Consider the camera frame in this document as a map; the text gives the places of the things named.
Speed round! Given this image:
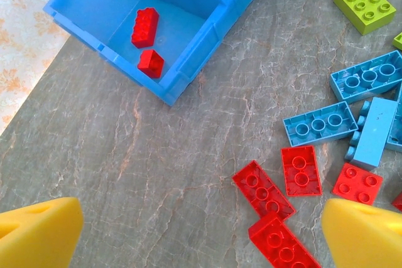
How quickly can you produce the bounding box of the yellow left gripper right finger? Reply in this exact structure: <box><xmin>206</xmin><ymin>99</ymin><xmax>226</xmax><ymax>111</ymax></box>
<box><xmin>321</xmin><ymin>198</ymin><xmax>402</xmax><ymax>268</ymax></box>

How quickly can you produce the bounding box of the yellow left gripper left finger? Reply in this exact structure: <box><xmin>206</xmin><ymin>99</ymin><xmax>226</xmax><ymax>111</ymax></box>
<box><xmin>0</xmin><ymin>196</ymin><xmax>84</xmax><ymax>268</ymax></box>

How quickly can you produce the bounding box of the blue two-by-four lego brick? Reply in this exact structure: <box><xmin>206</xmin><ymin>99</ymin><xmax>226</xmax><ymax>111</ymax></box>
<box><xmin>385</xmin><ymin>81</ymin><xmax>402</xmax><ymax>153</ymax></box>
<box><xmin>283</xmin><ymin>101</ymin><xmax>359</xmax><ymax>148</ymax></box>
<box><xmin>344</xmin><ymin>96</ymin><xmax>399</xmax><ymax>171</ymax></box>
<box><xmin>330</xmin><ymin>50</ymin><xmax>402</xmax><ymax>104</ymax></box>

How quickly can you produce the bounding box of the small red lego brick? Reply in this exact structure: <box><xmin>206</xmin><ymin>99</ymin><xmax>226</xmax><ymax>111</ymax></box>
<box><xmin>136</xmin><ymin>48</ymin><xmax>165</xmax><ymax>80</ymax></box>

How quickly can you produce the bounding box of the red two-by-four lego brick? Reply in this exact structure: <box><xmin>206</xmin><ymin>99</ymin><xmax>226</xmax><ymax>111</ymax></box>
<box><xmin>232</xmin><ymin>159</ymin><xmax>297</xmax><ymax>222</ymax></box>
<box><xmin>131</xmin><ymin>7</ymin><xmax>160</xmax><ymax>50</ymax></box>
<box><xmin>248</xmin><ymin>211</ymin><xmax>323</xmax><ymax>268</ymax></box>

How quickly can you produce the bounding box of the red two-by-two lego brick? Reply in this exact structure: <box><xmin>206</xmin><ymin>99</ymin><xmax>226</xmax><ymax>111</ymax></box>
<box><xmin>332</xmin><ymin>162</ymin><xmax>384</xmax><ymax>206</ymax></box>

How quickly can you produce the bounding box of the red two-by-three lego brick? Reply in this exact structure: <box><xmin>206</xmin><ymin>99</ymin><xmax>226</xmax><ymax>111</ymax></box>
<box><xmin>280</xmin><ymin>145</ymin><xmax>323</xmax><ymax>198</ymax></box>

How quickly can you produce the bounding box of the green two-by-four lego brick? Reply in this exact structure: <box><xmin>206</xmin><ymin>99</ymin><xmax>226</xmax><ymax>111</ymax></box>
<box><xmin>333</xmin><ymin>0</ymin><xmax>398</xmax><ymax>37</ymax></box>

